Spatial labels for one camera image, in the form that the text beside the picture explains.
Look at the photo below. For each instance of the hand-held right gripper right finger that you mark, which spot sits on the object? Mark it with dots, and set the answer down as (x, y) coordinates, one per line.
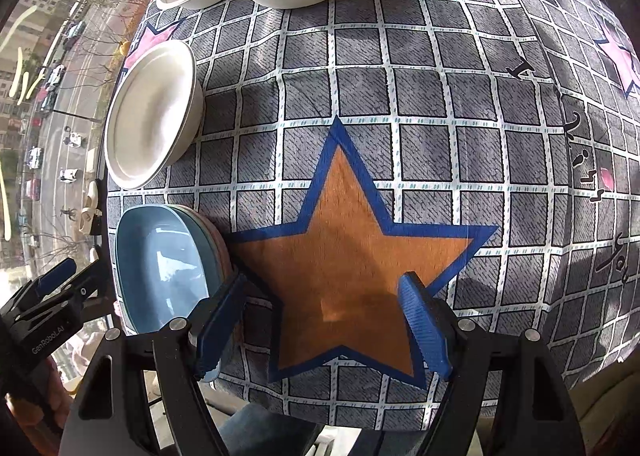
(425, 326)

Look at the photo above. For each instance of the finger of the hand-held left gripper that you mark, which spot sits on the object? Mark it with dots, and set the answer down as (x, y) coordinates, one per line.
(54, 277)
(89, 283)

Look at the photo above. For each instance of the grey checked star tablecloth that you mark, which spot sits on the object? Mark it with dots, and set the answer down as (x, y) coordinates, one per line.
(380, 145)

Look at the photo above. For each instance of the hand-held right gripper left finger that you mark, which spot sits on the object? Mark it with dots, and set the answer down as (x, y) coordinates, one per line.
(219, 323)

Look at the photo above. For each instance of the person's left hand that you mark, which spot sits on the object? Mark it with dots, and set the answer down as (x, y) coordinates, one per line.
(50, 398)

